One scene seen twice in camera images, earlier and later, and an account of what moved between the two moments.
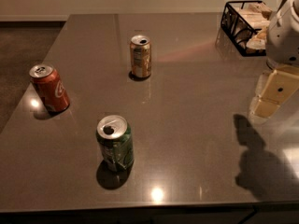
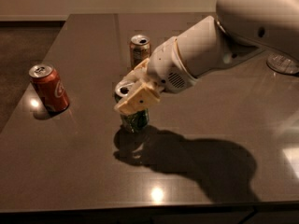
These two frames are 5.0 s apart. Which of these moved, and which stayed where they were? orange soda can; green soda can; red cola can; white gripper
Moved: green soda can; white gripper
Stayed: red cola can; orange soda can
